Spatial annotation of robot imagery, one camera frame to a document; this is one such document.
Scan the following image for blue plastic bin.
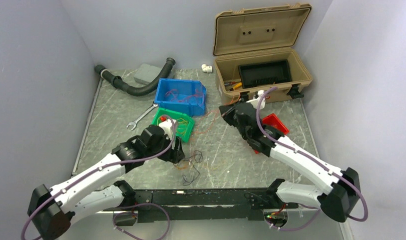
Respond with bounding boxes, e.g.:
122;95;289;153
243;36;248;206
154;78;207;117

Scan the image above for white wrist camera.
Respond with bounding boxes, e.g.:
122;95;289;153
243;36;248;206
246;90;266;110
157;118;177;139

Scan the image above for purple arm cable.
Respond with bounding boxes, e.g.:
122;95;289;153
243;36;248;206
20;114;177;240
255;86;369;233

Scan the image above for black toolbox tray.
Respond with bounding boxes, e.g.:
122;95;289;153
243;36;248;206
238;60;292;89

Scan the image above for silver open-end wrench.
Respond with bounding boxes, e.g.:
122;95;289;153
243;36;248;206
126;103;158;130

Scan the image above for white pipe elbow fitting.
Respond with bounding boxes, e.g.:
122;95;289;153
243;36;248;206
201;64;213;73

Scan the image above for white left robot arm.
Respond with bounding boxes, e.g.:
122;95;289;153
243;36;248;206
21;120;181;240

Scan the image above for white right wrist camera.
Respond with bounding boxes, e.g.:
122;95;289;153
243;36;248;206
246;90;266;110

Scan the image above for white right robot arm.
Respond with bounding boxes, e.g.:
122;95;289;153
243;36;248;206
219;97;366;223

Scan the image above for black corrugated hose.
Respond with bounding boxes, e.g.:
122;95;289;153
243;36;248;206
94;57;177;97

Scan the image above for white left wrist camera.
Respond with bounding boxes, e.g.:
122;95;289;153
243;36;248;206
157;118;177;139

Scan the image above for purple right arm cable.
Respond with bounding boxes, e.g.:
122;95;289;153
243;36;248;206
255;86;369;233

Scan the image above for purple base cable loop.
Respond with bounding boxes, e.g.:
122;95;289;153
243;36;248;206
112;200;171;240

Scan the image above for red plastic bin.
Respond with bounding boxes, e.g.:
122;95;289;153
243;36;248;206
254;113;290;155

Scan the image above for green plastic bin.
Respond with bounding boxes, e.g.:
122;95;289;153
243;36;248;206
152;108;194;143

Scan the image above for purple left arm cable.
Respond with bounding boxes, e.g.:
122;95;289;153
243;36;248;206
20;114;177;240

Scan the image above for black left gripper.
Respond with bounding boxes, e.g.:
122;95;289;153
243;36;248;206
146;133;185;163

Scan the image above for yellow handled screwdriver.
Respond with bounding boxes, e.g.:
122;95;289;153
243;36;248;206
224;81;242;91

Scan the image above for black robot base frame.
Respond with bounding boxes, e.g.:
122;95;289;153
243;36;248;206
105;187;298;223

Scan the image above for grey flat block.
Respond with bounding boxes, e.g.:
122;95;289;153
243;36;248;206
134;63;162;85

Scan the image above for tan plastic toolbox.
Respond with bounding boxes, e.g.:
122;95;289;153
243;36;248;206
213;3;312;104

